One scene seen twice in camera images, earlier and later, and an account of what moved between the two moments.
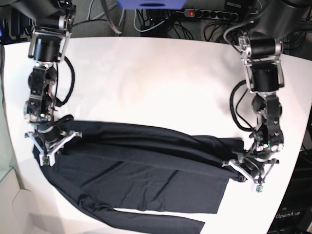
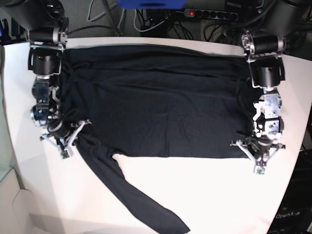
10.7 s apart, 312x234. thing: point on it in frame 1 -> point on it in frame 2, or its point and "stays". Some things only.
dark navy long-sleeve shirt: [112, 165] -> [148, 101]
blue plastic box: [151, 4] stays
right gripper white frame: [51, 153] -> [67, 148]
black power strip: [210, 14] stays
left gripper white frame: [234, 165] -> [260, 167]
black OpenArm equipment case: [294, 214] stays
